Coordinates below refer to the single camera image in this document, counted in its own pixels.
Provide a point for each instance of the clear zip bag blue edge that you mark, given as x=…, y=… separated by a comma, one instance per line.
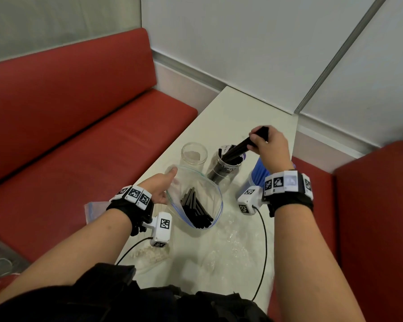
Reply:
x=206, y=189

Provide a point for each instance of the person's right hand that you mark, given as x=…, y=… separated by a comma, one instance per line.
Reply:
x=273, y=150

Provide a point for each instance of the person's right forearm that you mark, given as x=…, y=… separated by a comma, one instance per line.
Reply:
x=309, y=264

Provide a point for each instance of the bundle of long black straws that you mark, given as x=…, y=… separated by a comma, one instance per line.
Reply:
x=240, y=148

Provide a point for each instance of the short red bench sofa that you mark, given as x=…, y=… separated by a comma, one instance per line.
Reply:
x=372, y=214

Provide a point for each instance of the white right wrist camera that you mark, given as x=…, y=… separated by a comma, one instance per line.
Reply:
x=250, y=199

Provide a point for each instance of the crumpled clear plastic wrap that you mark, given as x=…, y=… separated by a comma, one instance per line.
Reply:
x=235, y=244

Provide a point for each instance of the clear bag of white pieces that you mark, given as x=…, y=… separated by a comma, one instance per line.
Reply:
x=149, y=255

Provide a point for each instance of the long red bench sofa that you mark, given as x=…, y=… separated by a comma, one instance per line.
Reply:
x=70, y=130

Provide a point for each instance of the black wristband with markers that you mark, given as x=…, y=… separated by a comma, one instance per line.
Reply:
x=288, y=191
x=134, y=202

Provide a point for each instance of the clear plastic cup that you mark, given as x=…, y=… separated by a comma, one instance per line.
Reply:
x=221, y=172

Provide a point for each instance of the person's right fingers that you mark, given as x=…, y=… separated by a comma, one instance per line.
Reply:
x=257, y=141

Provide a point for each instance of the person's left hand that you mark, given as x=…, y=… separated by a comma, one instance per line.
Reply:
x=156, y=187

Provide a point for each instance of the black right wristband with markers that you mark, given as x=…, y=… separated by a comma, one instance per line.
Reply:
x=288, y=191

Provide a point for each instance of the person's black clothing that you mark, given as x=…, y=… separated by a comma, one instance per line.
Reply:
x=121, y=301

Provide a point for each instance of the bundle of short black straws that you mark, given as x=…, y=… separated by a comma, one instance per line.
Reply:
x=196, y=209

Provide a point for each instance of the person's left forearm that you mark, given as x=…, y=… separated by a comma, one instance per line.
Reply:
x=70, y=254

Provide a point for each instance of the black left wristband with markers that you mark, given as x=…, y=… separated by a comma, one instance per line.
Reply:
x=134, y=202

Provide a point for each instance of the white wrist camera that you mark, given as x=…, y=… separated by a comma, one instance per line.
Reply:
x=250, y=199
x=162, y=229

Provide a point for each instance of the person's left thumb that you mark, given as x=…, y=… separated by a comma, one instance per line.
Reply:
x=171, y=174

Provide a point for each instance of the flat empty clear zip bag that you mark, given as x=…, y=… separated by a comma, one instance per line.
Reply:
x=95, y=212

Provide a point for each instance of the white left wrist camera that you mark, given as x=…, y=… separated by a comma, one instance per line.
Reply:
x=162, y=229

